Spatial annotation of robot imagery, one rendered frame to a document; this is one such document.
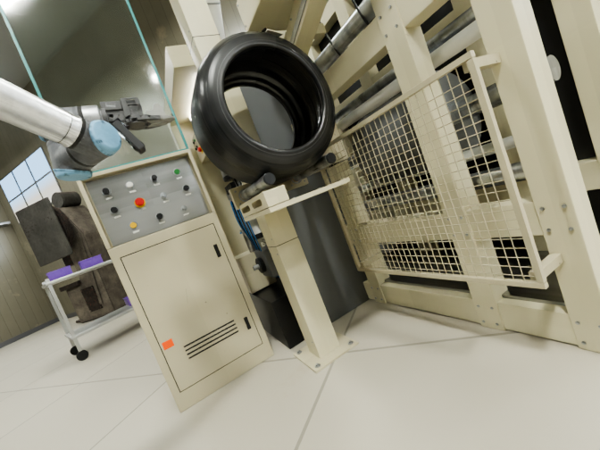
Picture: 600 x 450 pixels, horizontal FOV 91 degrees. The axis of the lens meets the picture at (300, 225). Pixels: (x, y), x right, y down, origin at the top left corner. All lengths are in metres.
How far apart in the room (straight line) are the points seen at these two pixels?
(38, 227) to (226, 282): 5.92
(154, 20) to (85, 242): 4.26
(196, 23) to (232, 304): 1.40
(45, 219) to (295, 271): 6.16
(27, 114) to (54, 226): 6.19
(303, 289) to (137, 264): 0.83
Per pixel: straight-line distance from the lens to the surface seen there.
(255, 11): 1.63
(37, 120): 0.95
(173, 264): 1.68
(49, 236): 7.22
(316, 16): 1.58
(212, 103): 1.10
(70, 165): 1.08
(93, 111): 1.14
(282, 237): 1.45
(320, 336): 1.60
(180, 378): 1.80
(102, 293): 7.14
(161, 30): 6.62
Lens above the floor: 0.80
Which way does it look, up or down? 5 degrees down
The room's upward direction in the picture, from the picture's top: 21 degrees counter-clockwise
